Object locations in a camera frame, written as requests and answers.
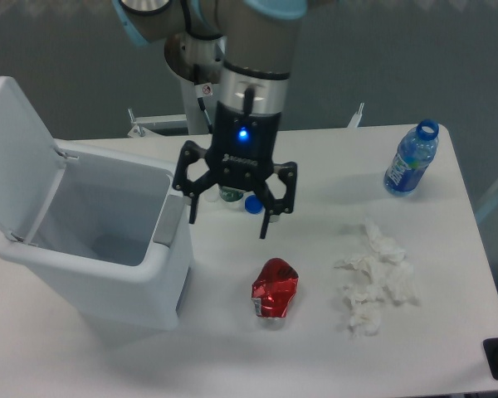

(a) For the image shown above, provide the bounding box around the blue plastic water bottle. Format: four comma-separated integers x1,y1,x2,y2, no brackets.
383,119,439,197

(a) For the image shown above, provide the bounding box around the clear bottle green label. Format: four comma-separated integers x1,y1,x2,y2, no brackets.
219,186,244,211

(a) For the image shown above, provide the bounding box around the crushed red can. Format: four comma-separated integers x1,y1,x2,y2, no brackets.
251,258,299,330

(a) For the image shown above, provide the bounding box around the white plastic trash can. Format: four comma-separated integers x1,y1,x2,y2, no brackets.
0,76,193,330

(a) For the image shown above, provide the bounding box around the blue bottle cap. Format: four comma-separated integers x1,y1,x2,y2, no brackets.
244,194,263,215

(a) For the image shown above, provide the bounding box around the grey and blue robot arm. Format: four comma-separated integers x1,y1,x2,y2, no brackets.
113,1,323,238

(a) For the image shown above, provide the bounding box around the crumpled white tissue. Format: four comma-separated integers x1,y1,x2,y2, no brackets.
334,217,421,337

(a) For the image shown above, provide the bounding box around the white bottle cap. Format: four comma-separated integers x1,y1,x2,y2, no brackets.
204,189,219,202

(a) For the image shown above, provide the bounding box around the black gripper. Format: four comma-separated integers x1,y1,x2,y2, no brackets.
172,100,299,240

